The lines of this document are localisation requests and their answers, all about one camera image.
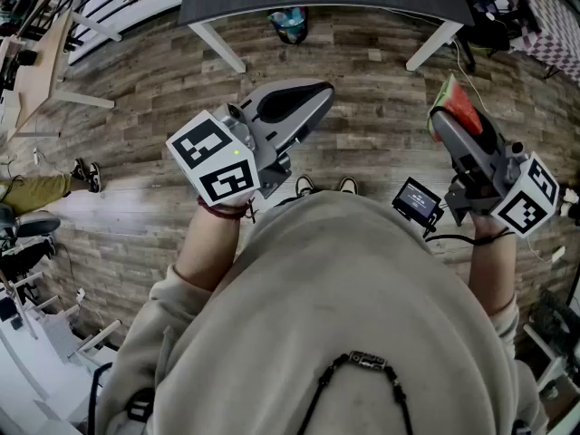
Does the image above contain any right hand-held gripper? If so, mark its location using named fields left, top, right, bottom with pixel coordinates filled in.
left=429, top=109, right=562, bottom=239

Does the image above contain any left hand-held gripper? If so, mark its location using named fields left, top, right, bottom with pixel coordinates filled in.
left=165, top=78, right=335, bottom=208

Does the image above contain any red watermelon slice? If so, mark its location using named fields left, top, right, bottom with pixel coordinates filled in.
left=428, top=73, right=485, bottom=142

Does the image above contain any person's right forearm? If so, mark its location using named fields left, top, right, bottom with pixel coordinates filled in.
left=466, top=210, right=520, bottom=316

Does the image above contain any person's left forearm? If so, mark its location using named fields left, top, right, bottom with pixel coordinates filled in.
left=174, top=197, right=255, bottom=294

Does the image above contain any black trash bin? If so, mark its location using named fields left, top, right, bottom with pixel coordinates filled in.
left=267, top=5, right=310, bottom=45

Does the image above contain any person's left shoe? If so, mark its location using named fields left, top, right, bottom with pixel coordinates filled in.
left=295, top=174, right=317, bottom=197

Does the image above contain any small black display screen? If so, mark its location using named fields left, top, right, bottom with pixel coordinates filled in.
left=391, top=177, right=444, bottom=230

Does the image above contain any black office chair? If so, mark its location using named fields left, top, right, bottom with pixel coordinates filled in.
left=455, top=0, right=543, bottom=74

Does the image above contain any checkered cloth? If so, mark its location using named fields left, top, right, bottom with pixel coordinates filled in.
left=502, top=0, right=580, bottom=85

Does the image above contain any beige sweatshirt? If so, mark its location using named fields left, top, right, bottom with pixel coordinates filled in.
left=94, top=190, right=552, bottom=435

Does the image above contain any light wooden table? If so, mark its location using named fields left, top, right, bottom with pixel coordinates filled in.
left=0, top=9, right=117, bottom=142

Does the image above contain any black metal railing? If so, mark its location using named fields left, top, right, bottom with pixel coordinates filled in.
left=17, top=0, right=187, bottom=63

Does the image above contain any black round stool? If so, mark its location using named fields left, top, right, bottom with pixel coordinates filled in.
left=0, top=204, right=63, bottom=262

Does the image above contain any white wooden chair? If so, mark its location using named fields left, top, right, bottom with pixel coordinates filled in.
left=26, top=283, right=123, bottom=366

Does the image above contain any white floor cable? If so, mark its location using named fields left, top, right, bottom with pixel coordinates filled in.
left=451, top=37, right=491, bottom=113

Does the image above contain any dark red wrist bracelet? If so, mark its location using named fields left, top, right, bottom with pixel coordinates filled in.
left=197, top=196, right=257, bottom=224

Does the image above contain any black bead necklace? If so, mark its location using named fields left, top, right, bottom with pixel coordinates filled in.
left=296, top=350, right=416, bottom=435

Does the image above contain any black strap buckle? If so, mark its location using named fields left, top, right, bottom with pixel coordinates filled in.
left=124, top=387, right=156, bottom=423

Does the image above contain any thick black cable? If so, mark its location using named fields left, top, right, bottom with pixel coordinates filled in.
left=87, top=362, right=113, bottom=435

